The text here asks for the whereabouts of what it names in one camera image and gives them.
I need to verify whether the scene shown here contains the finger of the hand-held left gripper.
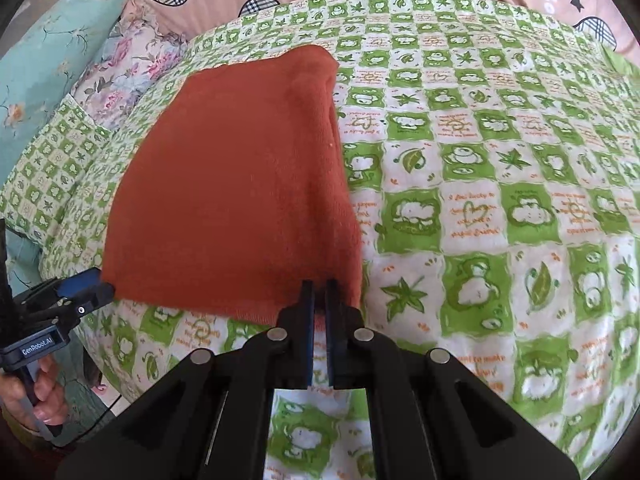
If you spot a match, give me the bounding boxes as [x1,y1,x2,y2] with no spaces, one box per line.
[30,282,116,323]
[52,267,103,301]

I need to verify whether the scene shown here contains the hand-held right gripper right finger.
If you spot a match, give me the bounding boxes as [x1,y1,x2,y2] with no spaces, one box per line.
[325,278,582,480]

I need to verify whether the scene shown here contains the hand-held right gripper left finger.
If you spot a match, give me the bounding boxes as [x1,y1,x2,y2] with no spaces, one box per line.
[55,280,317,480]

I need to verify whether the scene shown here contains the orange knit sweater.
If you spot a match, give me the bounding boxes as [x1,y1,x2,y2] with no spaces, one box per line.
[101,44,365,328]

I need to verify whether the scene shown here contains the person's left hand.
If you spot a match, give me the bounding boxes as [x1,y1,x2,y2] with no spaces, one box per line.
[0,357,68,433]

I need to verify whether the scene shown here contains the green checkered printed blanket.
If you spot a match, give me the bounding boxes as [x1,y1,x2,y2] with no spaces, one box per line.
[0,0,640,480]

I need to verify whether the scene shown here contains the pink floral pillow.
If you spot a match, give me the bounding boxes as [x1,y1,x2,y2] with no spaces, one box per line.
[67,7,191,133]

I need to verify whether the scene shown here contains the teal floral pillow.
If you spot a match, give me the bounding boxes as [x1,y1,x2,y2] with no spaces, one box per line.
[0,0,153,183]

